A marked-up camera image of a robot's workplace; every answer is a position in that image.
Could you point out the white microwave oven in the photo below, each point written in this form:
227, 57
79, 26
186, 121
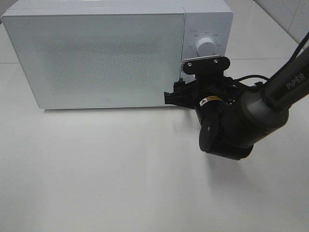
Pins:
201, 17

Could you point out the white microwave door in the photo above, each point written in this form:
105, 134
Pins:
98, 61

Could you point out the white upper microwave knob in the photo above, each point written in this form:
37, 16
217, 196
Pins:
205, 46

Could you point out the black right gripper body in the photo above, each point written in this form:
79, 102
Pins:
209, 81

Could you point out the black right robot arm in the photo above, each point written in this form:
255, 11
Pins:
234, 116

